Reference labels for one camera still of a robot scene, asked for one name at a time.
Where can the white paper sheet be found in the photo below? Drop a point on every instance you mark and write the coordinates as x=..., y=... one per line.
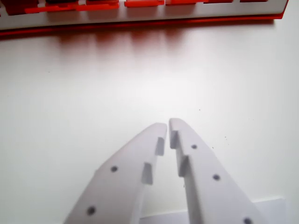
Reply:
x=271, y=210

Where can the red and white game board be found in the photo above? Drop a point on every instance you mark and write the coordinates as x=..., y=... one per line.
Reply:
x=140, y=17

